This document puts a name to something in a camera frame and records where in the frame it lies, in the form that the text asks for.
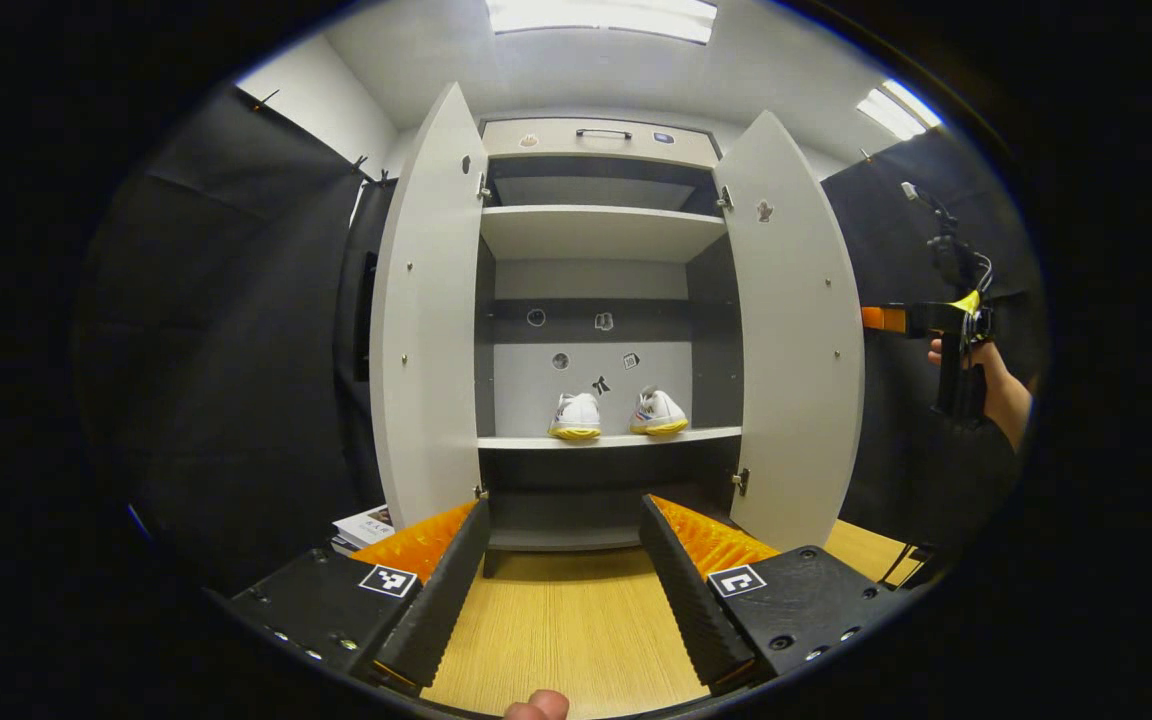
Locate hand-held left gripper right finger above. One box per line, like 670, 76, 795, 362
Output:
639, 494, 912, 698

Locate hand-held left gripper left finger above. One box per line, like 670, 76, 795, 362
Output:
226, 497, 492, 691

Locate grey shoe cabinet door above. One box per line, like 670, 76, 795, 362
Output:
714, 110, 865, 553
369, 82, 490, 529

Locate white shoe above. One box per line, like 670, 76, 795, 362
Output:
630, 388, 689, 437
548, 393, 602, 441

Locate grey shoe cabinet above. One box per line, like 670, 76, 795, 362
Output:
473, 117, 745, 579

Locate ceiling light panel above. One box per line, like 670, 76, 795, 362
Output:
484, 0, 719, 45
856, 78, 945, 141

